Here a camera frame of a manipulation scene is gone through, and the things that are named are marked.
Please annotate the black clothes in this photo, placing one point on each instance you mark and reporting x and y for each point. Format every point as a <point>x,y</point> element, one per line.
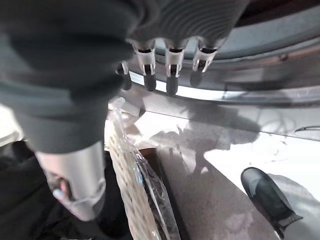
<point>20,205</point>

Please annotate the clear plastic basket liner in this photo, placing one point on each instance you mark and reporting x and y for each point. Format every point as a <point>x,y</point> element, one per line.
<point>151,190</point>

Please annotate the white woven laundry basket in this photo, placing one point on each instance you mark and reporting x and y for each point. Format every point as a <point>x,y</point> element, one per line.
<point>130,197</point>

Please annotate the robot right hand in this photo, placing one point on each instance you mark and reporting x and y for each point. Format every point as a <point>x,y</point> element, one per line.
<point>62,75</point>

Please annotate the robot dark foot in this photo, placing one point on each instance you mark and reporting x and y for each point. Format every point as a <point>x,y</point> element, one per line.
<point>265,192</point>

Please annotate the robot silver leg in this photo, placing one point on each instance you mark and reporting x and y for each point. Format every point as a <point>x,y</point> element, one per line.
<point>300,195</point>

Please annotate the washing machine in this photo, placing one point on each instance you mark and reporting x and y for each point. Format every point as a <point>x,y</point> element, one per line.
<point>262,42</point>

